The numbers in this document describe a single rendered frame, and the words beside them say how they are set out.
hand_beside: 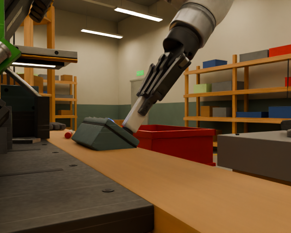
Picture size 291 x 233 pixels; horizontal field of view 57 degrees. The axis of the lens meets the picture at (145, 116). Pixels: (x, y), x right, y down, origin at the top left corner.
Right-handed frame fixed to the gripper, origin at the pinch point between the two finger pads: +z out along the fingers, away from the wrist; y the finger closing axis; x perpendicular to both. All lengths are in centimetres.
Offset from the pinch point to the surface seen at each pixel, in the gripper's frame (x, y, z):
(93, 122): 5.3, 4.3, 5.7
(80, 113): -201, 954, -134
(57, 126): 2, 53, 7
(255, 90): -322, 318, -277
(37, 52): 21.9, 24.2, -3.5
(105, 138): 3.8, -2.3, 8.0
